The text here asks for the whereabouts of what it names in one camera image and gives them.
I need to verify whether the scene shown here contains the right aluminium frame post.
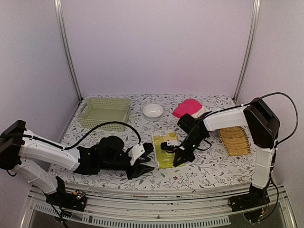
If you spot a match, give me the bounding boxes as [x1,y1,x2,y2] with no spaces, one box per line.
[233,0,261,102]

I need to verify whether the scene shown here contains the aluminium frame post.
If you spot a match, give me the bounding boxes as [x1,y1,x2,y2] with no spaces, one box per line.
[54,0,83,101]
[233,0,261,102]

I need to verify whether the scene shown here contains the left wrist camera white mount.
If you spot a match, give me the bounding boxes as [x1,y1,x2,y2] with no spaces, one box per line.
[128,143,145,166]

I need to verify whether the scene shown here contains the white ceramic bowl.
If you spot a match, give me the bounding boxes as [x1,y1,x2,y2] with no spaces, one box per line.
[142,104,163,122]

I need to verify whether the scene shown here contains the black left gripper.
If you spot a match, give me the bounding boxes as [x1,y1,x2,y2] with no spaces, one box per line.
[100,152,154,180]

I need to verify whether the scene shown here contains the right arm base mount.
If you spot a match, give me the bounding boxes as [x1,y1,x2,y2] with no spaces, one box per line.
[228,186,270,223]

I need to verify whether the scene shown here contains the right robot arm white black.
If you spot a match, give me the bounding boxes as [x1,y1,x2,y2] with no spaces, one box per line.
[173,98,280,207]

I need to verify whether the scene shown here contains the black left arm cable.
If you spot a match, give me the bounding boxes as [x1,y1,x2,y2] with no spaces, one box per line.
[0,121,142,152]

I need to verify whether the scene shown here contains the green plastic basket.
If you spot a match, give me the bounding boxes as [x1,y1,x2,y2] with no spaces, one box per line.
[77,97,131,129]

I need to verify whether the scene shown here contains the cream white towel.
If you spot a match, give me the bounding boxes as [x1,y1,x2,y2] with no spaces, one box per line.
[191,106,210,119]

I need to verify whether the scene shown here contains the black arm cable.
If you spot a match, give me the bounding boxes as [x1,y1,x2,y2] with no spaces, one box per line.
[244,92,299,145]
[0,121,142,152]

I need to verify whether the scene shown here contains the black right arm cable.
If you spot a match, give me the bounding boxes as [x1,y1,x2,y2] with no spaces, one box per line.
[244,92,299,145]

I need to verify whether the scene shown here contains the aluminium front rail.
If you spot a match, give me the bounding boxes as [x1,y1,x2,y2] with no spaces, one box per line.
[23,185,297,228]

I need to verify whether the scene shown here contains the green crocodile pattern towel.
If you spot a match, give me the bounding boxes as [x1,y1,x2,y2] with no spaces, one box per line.
[152,130,180,169]

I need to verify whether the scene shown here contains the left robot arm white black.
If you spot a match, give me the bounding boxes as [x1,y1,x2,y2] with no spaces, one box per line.
[0,120,154,206]

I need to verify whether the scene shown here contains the pink towel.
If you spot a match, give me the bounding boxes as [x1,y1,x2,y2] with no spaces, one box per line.
[173,99,203,118]

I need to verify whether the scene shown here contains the left aluminium frame post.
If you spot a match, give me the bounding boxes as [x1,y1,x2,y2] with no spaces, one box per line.
[54,0,83,101]

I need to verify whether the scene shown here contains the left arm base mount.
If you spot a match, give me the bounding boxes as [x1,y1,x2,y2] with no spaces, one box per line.
[46,190,87,212]

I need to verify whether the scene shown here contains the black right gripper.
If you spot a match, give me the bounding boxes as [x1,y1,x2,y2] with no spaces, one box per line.
[173,133,207,166]

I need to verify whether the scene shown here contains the yellow woven bamboo tray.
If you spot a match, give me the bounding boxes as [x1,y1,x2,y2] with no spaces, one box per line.
[219,127,251,156]

